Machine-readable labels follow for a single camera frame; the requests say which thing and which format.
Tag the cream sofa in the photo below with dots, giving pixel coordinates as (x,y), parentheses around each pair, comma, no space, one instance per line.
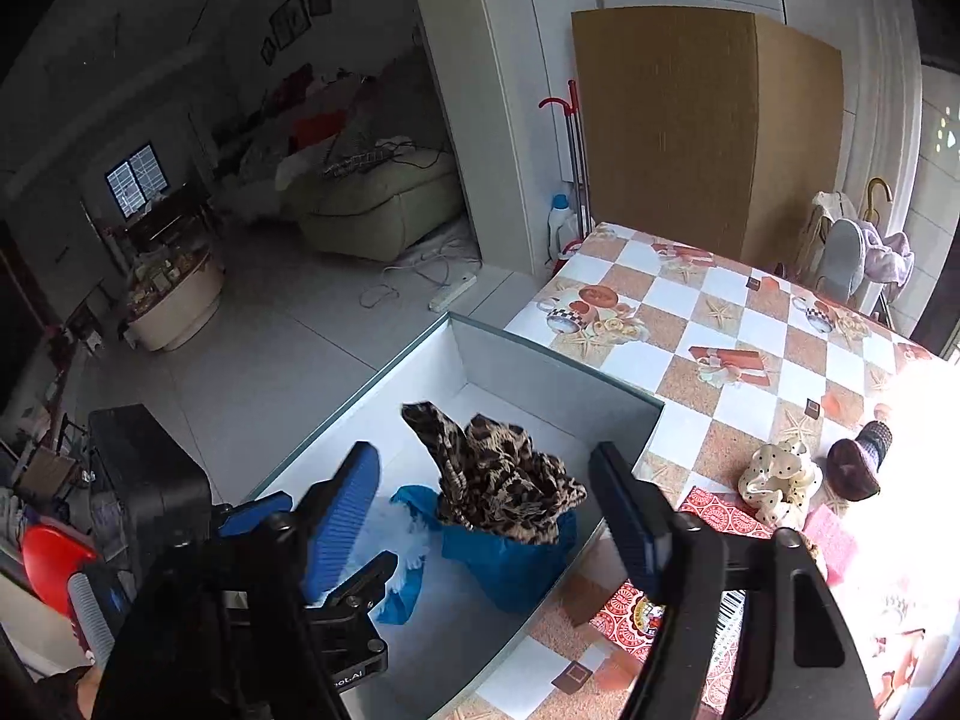
(375,202)

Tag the white storage box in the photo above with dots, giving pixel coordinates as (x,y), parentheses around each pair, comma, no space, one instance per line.
(525,367)

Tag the white power strip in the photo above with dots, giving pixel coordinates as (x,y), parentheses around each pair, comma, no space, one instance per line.
(452,292)

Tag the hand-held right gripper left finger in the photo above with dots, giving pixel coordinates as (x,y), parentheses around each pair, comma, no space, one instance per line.
(341,517)

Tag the white polka dot scrunchie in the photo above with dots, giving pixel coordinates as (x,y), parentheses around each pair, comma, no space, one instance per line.
(780,480)

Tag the barred window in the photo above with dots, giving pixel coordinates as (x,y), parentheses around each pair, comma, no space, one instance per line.
(135,176)

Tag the large framed wall picture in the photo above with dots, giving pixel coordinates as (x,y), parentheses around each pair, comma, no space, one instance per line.
(287,17)

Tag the pink cloth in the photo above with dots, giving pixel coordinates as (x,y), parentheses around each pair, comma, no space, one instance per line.
(825,532)

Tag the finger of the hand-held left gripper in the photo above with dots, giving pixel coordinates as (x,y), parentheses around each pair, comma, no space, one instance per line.
(364,585)
(251,514)

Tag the round cream coffee table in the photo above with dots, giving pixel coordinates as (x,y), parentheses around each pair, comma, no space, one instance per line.
(176,300)

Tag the leopard print scrunchie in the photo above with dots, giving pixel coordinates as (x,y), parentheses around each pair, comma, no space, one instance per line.
(495,480)

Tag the white window decals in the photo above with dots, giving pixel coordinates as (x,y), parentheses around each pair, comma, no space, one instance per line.
(943,136)

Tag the red patterned packet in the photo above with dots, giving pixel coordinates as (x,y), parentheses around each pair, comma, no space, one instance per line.
(705,517)

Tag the white detergent bottle blue cap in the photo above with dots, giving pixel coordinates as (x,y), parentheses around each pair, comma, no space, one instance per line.
(559,217)

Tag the light blue fluffy cloth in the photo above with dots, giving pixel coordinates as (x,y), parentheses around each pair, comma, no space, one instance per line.
(409,532)

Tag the brown cardboard sheet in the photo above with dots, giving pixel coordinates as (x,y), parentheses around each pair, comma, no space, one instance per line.
(675,127)

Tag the white chair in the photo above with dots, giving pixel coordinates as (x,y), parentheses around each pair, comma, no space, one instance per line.
(844,255)

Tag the small framed wall picture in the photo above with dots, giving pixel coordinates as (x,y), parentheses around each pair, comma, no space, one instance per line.
(320,1)

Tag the red plastic stool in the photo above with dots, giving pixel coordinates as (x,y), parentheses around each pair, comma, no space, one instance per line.
(52,555)

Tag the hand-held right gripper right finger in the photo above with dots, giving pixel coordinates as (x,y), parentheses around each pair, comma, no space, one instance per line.
(634,525)

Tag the red cushion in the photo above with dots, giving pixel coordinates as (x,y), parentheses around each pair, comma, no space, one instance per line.
(319,124)

